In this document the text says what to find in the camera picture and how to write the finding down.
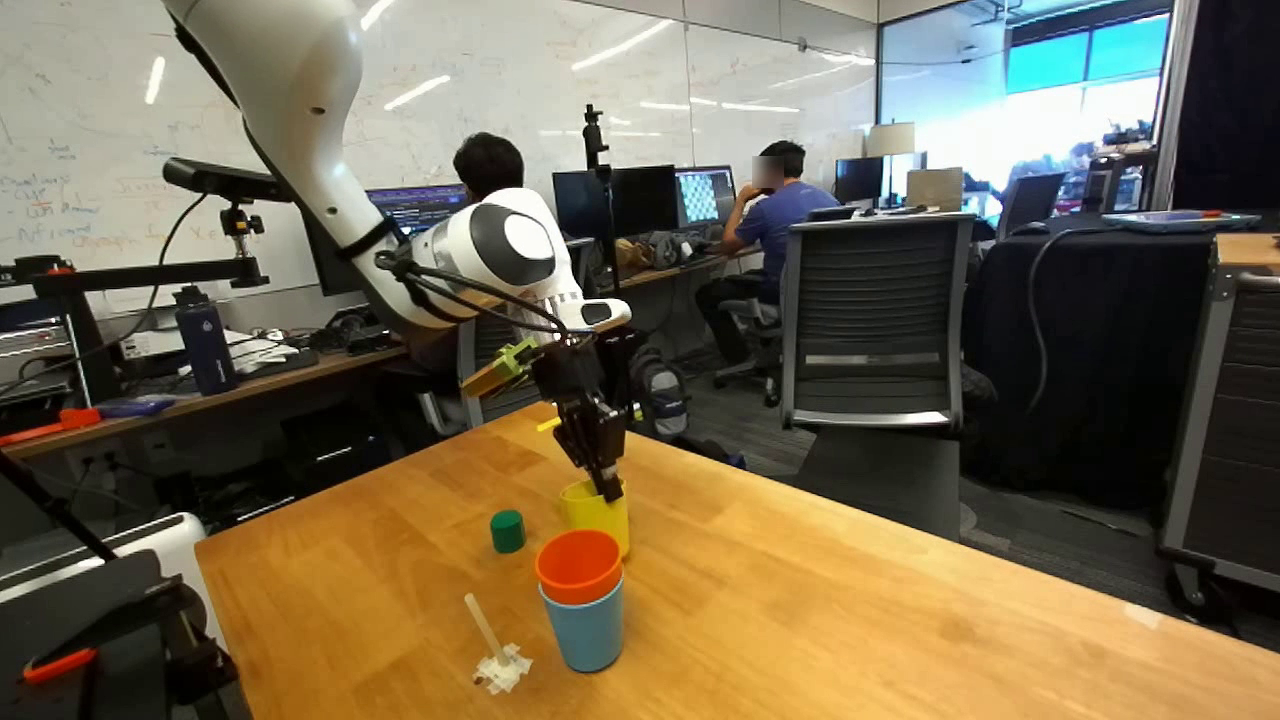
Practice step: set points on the blue plastic cup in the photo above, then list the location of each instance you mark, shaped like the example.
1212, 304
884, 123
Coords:
586, 638

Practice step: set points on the white plastic jack toy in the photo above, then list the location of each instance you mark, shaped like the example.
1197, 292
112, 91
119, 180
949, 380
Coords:
503, 669

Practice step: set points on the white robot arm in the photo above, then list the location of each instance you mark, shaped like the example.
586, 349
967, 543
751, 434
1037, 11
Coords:
305, 83

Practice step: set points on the black camera on tripod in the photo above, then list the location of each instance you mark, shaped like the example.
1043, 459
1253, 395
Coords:
214, 177

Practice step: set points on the gray rolling cabinet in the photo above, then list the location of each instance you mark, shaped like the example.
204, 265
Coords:
1241, 426

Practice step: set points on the yellow plastic cup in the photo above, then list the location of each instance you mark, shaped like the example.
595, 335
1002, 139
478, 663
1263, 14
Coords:
595, 518

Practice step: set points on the black pole stand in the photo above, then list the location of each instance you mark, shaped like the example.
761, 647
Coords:
595, 133

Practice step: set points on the white box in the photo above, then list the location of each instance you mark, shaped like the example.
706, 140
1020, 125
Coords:
145, 543

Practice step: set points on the cardboard box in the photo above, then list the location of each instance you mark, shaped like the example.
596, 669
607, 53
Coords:
935, 190

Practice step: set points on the dark green block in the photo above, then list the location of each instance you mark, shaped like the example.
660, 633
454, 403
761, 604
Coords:
506, 528

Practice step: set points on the white cloth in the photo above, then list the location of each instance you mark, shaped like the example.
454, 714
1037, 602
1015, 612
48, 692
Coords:
260, 355

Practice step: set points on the black clamp bar stand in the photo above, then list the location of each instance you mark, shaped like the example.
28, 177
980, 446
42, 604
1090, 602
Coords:
135, 274

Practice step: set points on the orange plastic cup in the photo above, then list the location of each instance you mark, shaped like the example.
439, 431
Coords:
583, 567

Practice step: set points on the dark blue water bottle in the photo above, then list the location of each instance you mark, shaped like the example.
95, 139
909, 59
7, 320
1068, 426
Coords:
204, 344

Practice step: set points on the wooden desk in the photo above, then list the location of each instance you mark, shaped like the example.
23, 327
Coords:
265, 380

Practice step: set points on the gray mesh office chair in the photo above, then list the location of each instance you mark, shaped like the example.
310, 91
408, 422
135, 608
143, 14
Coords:
875, 304

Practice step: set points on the monitor with blue screen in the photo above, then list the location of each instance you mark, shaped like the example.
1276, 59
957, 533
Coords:
420, 207

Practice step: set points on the person with dark hair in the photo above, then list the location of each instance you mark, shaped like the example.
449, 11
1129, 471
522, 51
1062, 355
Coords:
487, 161

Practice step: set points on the person in blue shirt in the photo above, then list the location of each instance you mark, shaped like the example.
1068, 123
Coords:
785, 221

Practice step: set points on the black backpack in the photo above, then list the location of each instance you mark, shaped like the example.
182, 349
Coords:
664, 395

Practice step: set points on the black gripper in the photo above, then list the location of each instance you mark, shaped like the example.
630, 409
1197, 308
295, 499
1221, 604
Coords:
595, 395

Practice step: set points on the wrist camera with yellow mount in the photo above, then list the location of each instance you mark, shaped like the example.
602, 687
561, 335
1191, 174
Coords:
503, 371

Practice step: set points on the black computer monitor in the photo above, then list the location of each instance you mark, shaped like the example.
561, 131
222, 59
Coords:
641, 200

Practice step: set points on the lit laptop screen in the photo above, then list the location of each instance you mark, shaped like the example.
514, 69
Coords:
701, 197

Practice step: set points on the white lamp shade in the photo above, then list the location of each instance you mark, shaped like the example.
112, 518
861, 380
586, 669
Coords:
889, 140

